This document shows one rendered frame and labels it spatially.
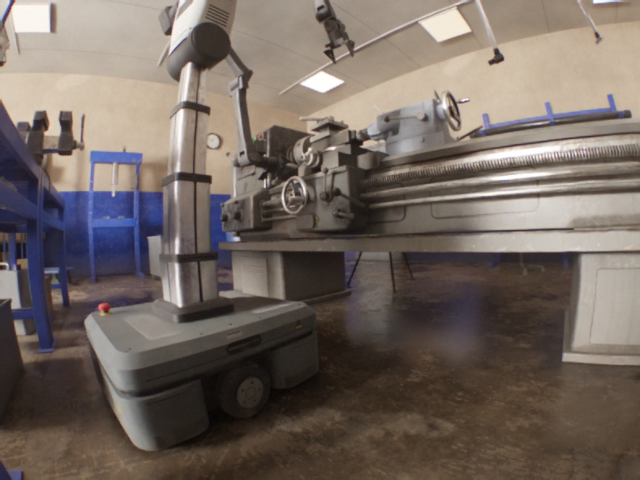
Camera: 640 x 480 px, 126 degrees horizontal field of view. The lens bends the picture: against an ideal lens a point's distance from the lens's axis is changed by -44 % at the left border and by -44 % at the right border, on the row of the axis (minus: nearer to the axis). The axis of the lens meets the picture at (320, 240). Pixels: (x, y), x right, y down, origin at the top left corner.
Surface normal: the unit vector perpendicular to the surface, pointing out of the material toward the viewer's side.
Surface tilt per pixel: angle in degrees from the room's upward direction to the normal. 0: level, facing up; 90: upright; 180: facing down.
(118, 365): 41
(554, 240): 90
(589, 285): 90
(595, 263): 90
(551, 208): 90
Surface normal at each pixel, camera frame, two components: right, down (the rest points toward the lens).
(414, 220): -0.73, 0.04
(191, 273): 0.79, -0.03
